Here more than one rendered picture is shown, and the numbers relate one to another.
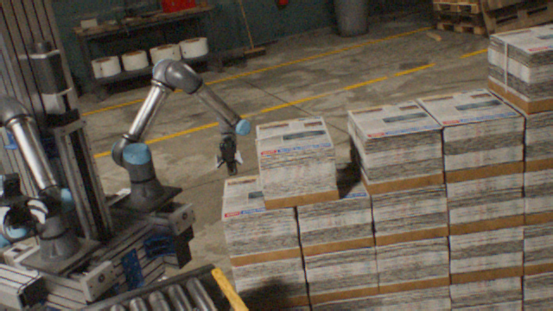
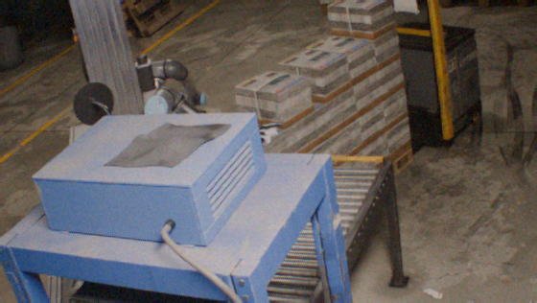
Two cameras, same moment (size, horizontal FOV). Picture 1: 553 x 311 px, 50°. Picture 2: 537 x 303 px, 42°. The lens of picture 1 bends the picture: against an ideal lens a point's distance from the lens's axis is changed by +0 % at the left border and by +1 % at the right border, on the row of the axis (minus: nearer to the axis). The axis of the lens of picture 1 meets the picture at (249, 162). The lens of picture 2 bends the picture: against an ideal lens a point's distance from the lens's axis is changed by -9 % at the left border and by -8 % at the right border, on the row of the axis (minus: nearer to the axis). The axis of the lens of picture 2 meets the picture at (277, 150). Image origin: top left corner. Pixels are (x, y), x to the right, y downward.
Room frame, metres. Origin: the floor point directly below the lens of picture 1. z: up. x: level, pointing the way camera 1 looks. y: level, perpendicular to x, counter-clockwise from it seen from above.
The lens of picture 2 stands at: (-0.72, 2.93, 2.62)
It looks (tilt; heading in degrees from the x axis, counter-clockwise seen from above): 25 degrees down; 314
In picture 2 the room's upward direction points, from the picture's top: 11 degrees counter-clockwise
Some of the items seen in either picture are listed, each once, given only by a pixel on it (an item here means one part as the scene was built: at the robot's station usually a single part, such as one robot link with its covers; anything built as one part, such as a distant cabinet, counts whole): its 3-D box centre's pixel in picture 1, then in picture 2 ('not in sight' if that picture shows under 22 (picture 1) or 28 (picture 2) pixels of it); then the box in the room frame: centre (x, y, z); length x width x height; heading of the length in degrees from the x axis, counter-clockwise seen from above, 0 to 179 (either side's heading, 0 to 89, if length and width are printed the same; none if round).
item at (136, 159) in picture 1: (138, 161); not in sight; (2.44, 0.48, 0.98); 0.13 x 0.12 x 0.14; 30
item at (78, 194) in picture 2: not in sight; (149, 173); (1.02, 1.71, 1.65); 0.60 x 0.45 x 0.20; 18
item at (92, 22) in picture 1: (142, 12); not in sight; (8.21, 1.07, 0.96); 1.69 x 0.57 x 0.12; 108
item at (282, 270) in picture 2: not in sight; (277, 271); (1.23, 1.06, 0.77); 0.47 x 0.05 x 0.05; 18
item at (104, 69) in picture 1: (149, 43); not in sight; (8.18, 1.08, 0.55); 1.80 x 0.70 x 1.09; 108
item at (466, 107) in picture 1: (464, 105); (338, 44); (2.20, -0.87, 1.06); 0.37 x 0.28 x 0.01; 177
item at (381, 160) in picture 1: (391, 145); (314, 76); (2.22, -0.58, 0.95); 0.38 x 0.29 x 0.23; 178
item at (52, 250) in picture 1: (57, 240); not in sight; (2.04, 0.77, 0.87); 0.15 x 0.15 x 0.10
